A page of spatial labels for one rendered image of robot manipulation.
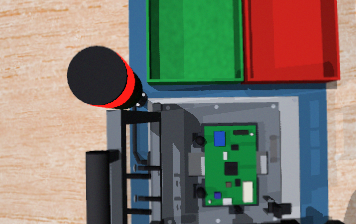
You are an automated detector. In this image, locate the green bin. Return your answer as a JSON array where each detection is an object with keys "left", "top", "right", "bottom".
[{"left": 146, "top": 0, "right": 243, "bottom": 85}]

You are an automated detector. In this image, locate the green circuit board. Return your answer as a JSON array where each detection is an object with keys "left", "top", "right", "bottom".
[{"left": 204, "top": 125, "right": 257, "bottom": 205}]

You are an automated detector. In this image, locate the red bin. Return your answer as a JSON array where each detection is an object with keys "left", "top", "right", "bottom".
[{"left": 240, "top": 0, "right": 340, "bottom": 84}]

